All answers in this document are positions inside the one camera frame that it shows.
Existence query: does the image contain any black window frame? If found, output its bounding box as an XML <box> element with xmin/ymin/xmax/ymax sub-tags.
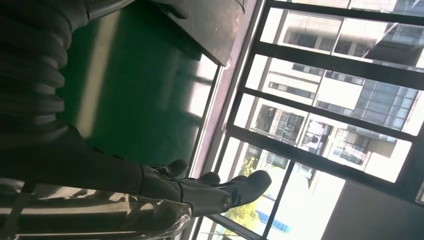
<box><xmin>190</xmin><ymin>0</ymin><xmax>424</xmax><ymax>240</ymax></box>

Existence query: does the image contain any black inbound scanner machine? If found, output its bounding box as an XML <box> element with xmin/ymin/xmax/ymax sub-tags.
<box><xmin>149</xmin><ymin>0</ymin><xmax>248</xmax><ymax>67</ymax></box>

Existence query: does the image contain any silver conveyor rail with roller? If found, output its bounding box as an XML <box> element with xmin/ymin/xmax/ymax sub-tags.
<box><xmin>187</xmin><ymin>64</ymin><xmax>229</xmax><ymax>178</ymax></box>

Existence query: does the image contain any green conveyor belt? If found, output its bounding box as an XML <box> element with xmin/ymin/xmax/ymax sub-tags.
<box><xmin>54</xmin><ymin>0</ymin><xmax>220</xmax><ymax>173</ymax></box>

